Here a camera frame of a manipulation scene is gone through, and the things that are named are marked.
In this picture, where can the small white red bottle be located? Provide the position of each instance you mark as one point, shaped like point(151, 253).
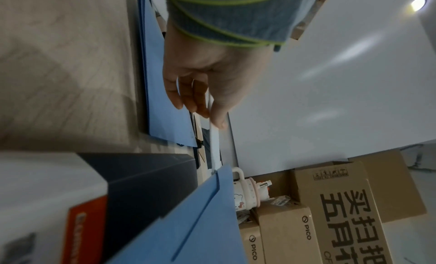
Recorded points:
point(264, 188)

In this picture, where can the small labelled plastic packet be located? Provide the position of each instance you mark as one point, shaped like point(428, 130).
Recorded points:
point(282, 201)

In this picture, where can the large printed cardboard box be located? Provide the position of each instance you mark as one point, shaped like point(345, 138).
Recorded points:
point(347, 217)

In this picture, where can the person's left forearm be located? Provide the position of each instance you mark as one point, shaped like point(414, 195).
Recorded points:
point(235, 12)

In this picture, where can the white cartoon print mug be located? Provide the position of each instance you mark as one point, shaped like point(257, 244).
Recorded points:
point(243, 195)

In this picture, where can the round ceiling light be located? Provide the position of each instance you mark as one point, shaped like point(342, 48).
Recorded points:
point(418, 3)

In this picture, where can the person's left hand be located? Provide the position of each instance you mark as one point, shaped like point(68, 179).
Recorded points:
point(218, 58)

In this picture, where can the small cardboard box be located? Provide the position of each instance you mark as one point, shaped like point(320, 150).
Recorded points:
point(289, 236)
point(250, 244)

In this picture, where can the blue paper envelope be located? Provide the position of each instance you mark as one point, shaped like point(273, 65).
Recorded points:
point(160, 90)
point(201, 225)

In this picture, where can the white navy orange box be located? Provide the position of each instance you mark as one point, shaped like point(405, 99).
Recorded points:
point(102, 203)

